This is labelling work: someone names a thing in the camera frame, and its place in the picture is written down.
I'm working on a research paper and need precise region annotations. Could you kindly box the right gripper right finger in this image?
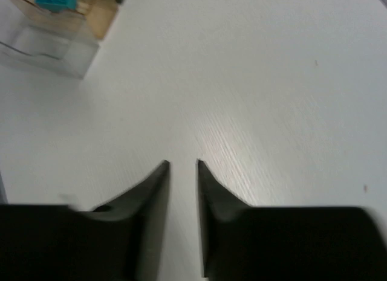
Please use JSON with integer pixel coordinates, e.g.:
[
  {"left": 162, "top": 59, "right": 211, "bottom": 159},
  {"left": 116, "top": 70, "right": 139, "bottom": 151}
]
[{"left": 197, "top": 160, "right": 386, "bottom": 280}]

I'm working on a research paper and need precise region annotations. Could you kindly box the clear plastic sorting container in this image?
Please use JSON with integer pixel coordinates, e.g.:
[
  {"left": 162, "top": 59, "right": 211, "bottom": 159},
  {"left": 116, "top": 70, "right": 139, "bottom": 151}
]
[{"left": 1, "top": 0, "right": 118, "bottom": 79}]

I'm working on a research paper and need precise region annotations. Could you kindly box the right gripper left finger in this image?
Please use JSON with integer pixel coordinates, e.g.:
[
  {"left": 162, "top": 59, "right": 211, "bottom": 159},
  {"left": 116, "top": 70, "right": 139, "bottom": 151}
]
[{"left": 1, "top": 161, "right": 170, "bottom": 280}]

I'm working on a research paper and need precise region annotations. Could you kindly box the long cyan lego brick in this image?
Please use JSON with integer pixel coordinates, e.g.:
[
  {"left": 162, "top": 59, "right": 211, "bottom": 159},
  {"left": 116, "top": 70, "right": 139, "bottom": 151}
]
[{"left": 34, "top": 0, "right": 77, "bottom": 13}]

